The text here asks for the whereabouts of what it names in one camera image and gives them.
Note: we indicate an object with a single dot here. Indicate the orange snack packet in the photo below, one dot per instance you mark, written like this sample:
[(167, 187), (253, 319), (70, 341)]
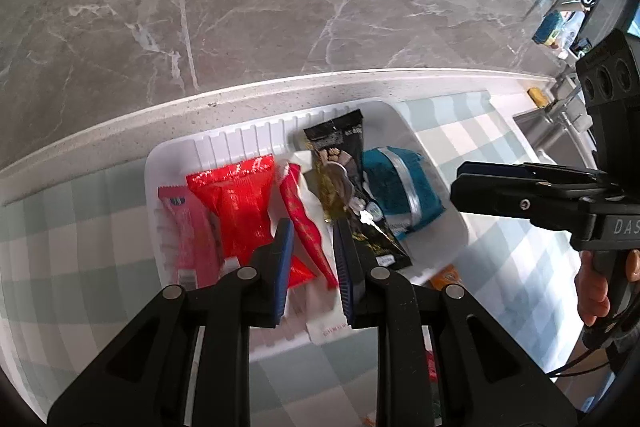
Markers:
[(445, 278)]

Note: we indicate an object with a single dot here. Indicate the white plastic tray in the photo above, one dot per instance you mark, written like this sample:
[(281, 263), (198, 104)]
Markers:
[(225, 142)]

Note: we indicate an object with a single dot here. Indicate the person's right hand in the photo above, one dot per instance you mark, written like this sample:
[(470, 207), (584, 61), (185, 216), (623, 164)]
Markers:
[(592, 292)]

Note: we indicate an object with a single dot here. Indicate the red snack packet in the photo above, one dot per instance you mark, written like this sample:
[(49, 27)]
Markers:
[(240, 207)]

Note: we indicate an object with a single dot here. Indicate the blue holder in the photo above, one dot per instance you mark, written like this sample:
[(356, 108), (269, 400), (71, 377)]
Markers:
[(546, 27)]

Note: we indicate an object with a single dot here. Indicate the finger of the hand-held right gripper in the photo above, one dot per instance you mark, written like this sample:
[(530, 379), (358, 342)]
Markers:
[(500, 168), (500, 199)]

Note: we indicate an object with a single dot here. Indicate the black snack packet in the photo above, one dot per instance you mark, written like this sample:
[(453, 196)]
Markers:
[(335, 142)]

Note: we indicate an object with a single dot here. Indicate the yellow sponge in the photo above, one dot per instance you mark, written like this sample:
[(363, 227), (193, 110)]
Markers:
[(537, 97)]

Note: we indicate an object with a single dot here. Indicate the pink snack packet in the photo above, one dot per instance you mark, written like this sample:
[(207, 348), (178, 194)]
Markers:
[(185, 232)]

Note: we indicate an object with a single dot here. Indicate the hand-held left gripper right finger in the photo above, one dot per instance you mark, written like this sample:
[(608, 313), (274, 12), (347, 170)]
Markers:
[(345, 267)]

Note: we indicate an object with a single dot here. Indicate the teal snack packet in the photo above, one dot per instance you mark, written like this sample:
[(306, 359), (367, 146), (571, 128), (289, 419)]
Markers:
[(395, 187)]

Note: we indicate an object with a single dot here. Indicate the white packet with red stripe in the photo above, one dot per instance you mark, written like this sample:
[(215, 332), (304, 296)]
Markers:
[(305, 227)]

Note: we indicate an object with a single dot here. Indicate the steel sink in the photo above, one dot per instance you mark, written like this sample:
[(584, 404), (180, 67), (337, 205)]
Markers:
[(545, 134)]

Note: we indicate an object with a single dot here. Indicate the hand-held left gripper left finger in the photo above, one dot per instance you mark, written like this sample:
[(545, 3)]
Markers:
[(285, 259)]

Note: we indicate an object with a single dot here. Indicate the metal faucet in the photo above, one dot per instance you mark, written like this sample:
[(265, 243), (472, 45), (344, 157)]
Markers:
[(567, 104)]

